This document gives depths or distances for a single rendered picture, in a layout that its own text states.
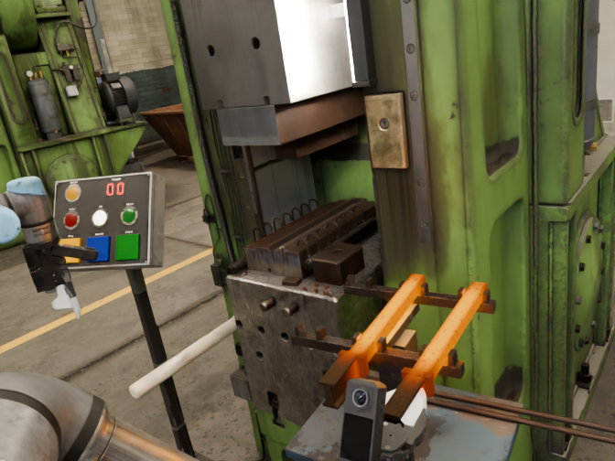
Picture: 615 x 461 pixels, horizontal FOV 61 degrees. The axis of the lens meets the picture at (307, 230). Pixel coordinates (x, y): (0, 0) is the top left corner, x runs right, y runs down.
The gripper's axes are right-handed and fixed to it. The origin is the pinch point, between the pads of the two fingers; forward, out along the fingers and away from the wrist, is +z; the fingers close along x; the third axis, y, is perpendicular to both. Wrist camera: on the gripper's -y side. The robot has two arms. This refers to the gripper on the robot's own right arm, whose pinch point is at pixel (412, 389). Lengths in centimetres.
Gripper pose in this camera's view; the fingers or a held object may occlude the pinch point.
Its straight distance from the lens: 80.9
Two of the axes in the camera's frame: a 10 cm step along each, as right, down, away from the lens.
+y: 1.5, 9.3, 3.3
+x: 8.3, 0.7, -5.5
